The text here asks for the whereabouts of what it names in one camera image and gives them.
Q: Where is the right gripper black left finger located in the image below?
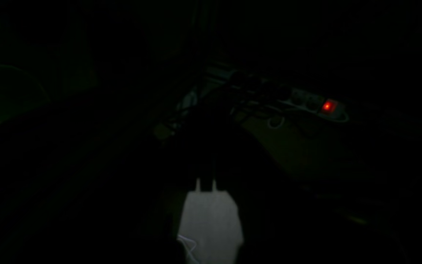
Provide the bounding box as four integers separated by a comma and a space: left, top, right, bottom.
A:
92, 122, 196, 264

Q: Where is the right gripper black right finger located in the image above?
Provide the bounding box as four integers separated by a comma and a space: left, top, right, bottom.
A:
216, 124, 380, 264

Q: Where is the white power strip red switch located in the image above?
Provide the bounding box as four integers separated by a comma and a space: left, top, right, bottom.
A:
284, 88, 349, 122

